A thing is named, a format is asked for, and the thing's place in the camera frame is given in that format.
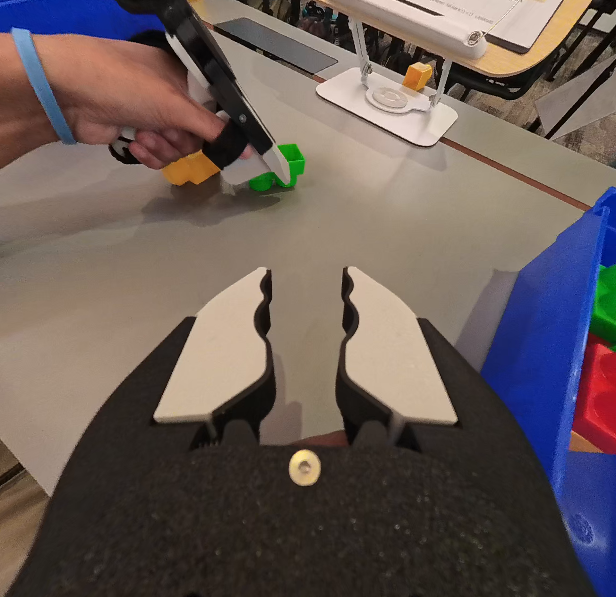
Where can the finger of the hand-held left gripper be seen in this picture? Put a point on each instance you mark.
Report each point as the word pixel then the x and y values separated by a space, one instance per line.
pixel 271 164

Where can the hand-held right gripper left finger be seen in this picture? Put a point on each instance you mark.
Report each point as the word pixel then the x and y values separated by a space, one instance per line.
pixel 217 357

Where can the blue wristband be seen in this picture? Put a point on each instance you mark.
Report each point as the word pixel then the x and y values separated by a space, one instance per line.
pixel 40 82

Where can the wooden clipboard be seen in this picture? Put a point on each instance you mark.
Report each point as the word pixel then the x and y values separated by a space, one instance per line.
pixel 520 63

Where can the green double toy block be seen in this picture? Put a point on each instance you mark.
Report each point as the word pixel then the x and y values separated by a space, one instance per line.
pixel 287 164

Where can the yellow toy block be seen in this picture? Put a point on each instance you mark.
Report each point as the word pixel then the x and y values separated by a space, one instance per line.
pixel 188 172

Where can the black inset table panel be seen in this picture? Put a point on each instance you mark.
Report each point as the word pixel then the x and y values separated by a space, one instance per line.
pixel 274 44

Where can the small orange cube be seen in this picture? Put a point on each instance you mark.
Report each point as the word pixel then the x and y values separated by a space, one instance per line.
pixel 418 76

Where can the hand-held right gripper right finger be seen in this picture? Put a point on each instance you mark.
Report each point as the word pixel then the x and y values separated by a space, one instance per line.
pixel 395 357

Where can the person's left forearm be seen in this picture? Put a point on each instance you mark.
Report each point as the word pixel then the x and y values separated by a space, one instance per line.
pixel 19 106

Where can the person's left hand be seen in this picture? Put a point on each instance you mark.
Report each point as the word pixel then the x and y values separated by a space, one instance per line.
pixel 125 87

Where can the printed instruction sheet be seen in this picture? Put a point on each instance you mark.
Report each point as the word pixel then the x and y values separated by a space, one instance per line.
pixel 520 10

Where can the blue plastic bin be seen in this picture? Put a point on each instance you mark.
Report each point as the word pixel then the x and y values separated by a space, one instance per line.
pixel 58 10
pixel 539 366

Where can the pile of colourful toy blocks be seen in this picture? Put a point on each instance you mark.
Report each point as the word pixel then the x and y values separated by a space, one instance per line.
pixel 599 385

